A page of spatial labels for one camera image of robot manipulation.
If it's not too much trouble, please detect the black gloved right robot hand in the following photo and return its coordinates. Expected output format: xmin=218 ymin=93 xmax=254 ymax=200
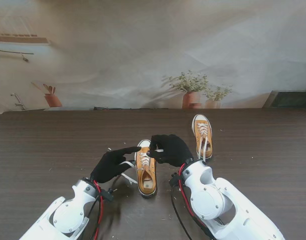
xmin=146 ymin=134 xmax=195 ymax=168

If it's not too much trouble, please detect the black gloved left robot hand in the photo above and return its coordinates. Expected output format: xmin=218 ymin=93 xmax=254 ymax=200
xmin=89 ymin=146 xmax=143 ymax=185

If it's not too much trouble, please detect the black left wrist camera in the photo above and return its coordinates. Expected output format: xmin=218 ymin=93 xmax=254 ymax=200
xmin=102 ymin=189 xmax=116 ymax=202

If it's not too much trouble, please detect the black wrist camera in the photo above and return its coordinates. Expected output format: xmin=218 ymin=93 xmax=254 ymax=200
xmin=168 ymin=172 xmax=181 ymax=188
xmin=102 ymin=189 xmax=116 ymax=202

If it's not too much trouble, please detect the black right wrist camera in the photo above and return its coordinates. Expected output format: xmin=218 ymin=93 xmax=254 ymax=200
xmin=168 ymin=172 xmax=181 ymax=188

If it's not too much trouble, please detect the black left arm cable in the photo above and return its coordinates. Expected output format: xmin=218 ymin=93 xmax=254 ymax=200
xmin=82 ymin=197 xmax=99 ymax=236

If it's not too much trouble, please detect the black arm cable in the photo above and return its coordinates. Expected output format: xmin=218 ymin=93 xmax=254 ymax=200
xmin=170 ymin=187 xmax=194 ymax=240
xmin=82 ymin=197 xmax=99 ymax=236

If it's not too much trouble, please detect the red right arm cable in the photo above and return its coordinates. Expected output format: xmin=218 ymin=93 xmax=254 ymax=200
xmin=178 ymin=164 xmax=209 ymax=228

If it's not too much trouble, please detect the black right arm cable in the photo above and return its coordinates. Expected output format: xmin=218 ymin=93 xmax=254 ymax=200
xmin=170 ymin=187 xmax=194 ymax=240

